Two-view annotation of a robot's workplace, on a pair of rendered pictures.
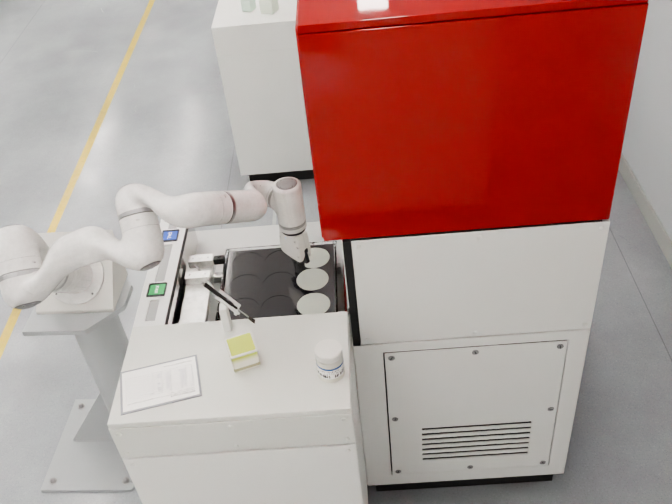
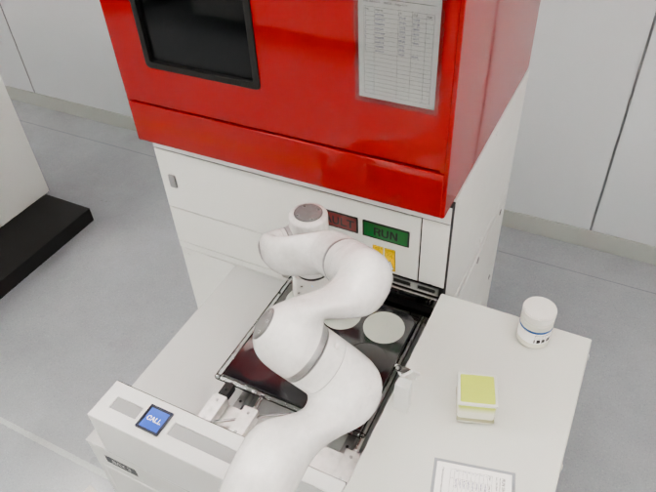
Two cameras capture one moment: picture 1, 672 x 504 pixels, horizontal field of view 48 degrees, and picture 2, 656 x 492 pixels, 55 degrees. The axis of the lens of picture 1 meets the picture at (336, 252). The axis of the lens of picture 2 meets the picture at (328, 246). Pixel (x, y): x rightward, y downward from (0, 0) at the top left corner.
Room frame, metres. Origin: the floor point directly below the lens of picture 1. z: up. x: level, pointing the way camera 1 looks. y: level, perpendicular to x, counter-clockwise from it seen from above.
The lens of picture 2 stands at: (1.33, 1.04, 2.06)
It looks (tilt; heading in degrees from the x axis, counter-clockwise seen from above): 42 degrees down; 296
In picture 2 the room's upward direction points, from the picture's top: 3 degrees counter-clockwise
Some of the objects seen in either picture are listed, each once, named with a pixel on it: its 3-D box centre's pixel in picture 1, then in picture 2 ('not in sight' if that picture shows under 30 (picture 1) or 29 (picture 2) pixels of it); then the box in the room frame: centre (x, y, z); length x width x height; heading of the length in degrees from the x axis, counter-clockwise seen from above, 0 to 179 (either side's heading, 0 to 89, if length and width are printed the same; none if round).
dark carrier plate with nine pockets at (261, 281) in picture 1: (279, 283); (323, 345); (1.76, 0.19, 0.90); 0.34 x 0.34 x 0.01; 87
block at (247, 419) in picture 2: (198, 277); (242, 426); (1.84, 0.45, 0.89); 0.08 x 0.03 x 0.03; 87
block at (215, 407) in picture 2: (201, 261); (211, 412); (1.92, 0.44, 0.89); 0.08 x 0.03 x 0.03; 87
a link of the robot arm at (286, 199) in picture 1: (288, 201); (307, 236); (1.81, 0.12, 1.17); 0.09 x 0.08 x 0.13; 43
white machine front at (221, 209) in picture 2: (346, 209); (294, 228); (1.94, -0.05, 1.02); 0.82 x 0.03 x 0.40; 177
